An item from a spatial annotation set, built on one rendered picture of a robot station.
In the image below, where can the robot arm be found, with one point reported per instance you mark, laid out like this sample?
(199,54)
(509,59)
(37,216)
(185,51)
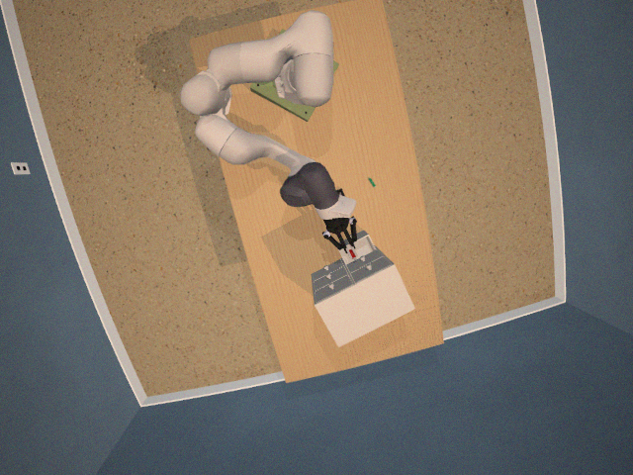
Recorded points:
(309,42)

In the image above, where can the beige small chest of drawers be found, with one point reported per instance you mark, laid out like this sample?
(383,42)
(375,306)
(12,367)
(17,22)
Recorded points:
(366,305)

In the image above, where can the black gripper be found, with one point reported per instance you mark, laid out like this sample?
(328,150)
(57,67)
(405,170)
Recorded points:
(338,230)

